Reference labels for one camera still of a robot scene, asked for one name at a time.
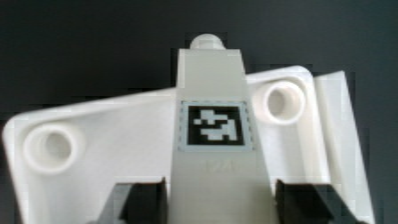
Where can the white desk leg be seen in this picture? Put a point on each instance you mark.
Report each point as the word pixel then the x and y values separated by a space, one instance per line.
pixel 220 193

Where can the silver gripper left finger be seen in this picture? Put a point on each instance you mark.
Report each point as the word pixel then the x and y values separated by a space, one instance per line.
pixel 135 204

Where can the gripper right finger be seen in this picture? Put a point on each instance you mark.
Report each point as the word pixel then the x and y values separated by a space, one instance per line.
pixel 314 204

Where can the white desk top tray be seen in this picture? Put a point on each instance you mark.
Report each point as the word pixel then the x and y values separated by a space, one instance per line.
pixel 83 146

